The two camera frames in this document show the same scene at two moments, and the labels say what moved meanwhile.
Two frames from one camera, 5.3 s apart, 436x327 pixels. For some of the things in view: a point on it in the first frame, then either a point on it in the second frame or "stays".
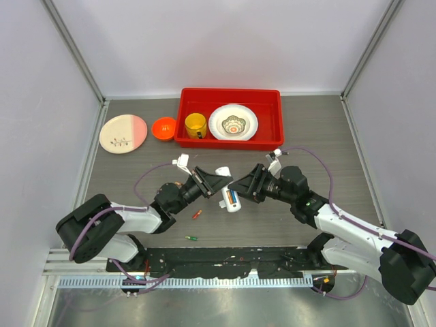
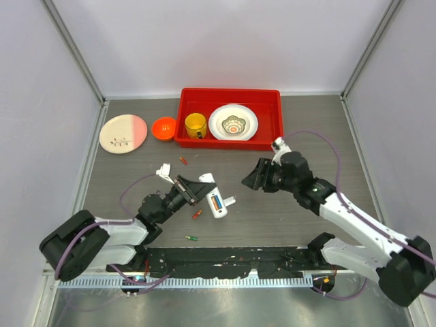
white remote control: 225,201 → 214,197
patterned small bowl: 234,125 stays
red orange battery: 197,214 stays
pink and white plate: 122,133 stays
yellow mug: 195,125 stays
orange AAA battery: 229,196 → 215,204
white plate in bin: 218,115 stays
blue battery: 234,195 → 218,201
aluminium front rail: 185,282 stays
